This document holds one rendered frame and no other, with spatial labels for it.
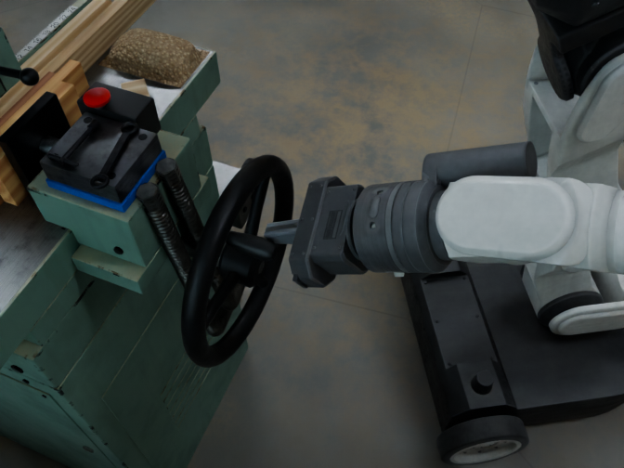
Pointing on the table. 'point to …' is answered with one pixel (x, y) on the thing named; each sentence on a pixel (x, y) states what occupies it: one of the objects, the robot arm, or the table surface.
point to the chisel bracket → (6, 64)
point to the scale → (45, 32)
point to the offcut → (136, 86)
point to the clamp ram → (34, 136)
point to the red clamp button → (97, 97)
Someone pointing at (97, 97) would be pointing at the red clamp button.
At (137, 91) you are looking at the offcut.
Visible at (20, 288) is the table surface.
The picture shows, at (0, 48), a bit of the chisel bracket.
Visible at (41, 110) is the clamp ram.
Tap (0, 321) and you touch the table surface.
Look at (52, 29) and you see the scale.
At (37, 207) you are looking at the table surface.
